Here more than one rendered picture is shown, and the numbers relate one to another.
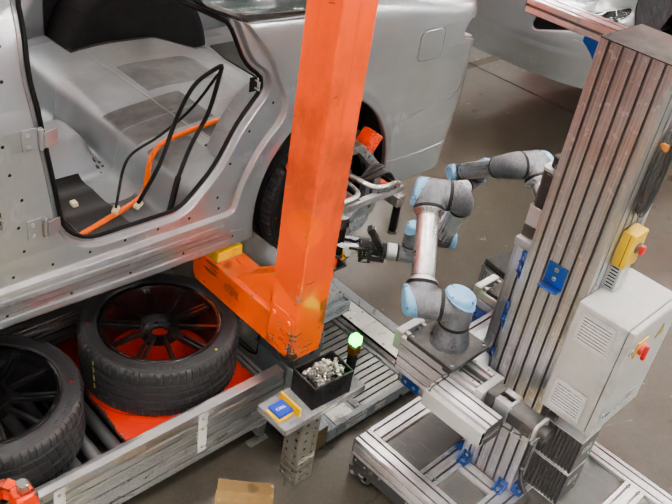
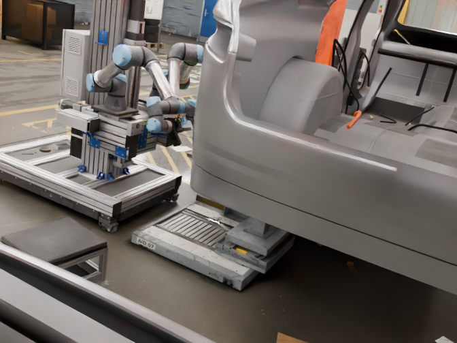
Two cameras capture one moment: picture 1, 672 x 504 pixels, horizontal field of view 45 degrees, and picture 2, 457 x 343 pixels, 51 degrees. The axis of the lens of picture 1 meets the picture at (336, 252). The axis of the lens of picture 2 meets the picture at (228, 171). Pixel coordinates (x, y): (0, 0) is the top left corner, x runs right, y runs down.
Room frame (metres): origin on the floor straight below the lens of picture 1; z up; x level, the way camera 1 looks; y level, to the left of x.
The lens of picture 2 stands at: (5.98, -0.90, 1.62)
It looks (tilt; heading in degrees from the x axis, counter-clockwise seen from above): 19 degrees down; 164
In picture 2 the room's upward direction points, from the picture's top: 10 degrees clockwise
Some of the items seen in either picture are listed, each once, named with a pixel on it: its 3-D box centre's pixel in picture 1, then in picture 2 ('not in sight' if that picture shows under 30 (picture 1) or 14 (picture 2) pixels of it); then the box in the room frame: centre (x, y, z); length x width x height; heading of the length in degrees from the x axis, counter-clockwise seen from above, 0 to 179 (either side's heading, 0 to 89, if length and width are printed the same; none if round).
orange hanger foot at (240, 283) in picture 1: (245, 268); not in sight; (2.75, 0.36, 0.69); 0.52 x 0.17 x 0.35; 49
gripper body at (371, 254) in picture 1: (371, 250); not in sight; (2.88, -0.15, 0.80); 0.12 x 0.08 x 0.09; 94
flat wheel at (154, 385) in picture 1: (159, 340); not in sight; (2.55, 0.67, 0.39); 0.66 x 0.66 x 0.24
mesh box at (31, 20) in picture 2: not in sight; (38, 22); (-5.62, -2.30, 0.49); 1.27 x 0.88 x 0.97; 49
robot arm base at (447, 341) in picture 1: (451, 330); (159, 94); (2.35, -0.47, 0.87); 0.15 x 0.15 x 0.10
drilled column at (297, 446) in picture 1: (300, 439); not in sight; (2.31, 0.01, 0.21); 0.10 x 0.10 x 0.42; 49
